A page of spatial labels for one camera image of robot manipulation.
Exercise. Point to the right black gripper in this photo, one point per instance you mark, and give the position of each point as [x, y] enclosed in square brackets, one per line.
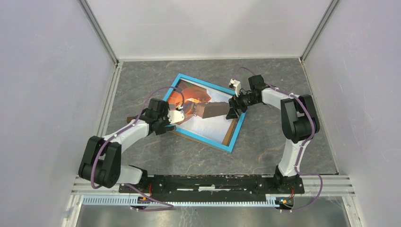
[235, 101]

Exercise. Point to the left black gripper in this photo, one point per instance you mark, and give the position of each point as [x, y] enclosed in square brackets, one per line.
[163, 128]

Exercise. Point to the blue picture frame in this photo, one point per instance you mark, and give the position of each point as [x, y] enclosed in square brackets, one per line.
[191, 136]

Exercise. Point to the hot air balloon photo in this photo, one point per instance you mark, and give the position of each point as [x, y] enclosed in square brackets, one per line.
[217, 129]

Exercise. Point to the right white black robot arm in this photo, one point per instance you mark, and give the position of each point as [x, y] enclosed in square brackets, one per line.
[299, 121]

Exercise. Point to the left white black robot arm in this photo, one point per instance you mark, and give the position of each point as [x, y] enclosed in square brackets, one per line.
[102, 159]

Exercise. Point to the small brown block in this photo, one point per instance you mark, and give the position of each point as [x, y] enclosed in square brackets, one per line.
[131, 118]

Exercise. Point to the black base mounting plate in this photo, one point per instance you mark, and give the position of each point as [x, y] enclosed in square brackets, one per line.
[218, 188]

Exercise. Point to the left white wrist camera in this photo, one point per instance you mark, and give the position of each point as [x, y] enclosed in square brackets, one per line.
[175, 114]

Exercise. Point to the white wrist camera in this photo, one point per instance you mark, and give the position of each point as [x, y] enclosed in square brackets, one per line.
[175, 114]
[236, 86]

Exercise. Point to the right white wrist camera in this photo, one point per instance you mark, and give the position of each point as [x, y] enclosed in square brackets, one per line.
[236, 86]

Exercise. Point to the light blue cable comb strip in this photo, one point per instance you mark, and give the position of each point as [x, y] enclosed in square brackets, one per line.
[130, 200]

